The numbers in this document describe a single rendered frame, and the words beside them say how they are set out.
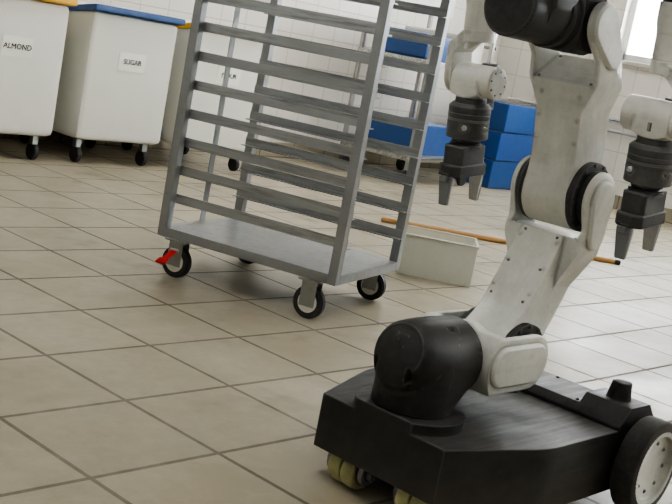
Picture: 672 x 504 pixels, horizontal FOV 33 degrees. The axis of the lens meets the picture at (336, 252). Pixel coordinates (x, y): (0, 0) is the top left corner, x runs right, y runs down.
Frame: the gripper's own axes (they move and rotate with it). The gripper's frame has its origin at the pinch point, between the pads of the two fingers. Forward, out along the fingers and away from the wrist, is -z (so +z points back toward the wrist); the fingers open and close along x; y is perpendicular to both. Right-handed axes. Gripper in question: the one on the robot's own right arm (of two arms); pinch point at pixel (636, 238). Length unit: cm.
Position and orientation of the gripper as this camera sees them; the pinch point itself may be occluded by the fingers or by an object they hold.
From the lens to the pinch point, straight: 220.1
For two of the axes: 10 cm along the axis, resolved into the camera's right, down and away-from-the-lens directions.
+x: 6.8, -1.4, 7.2
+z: 1.0, -9.5, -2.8
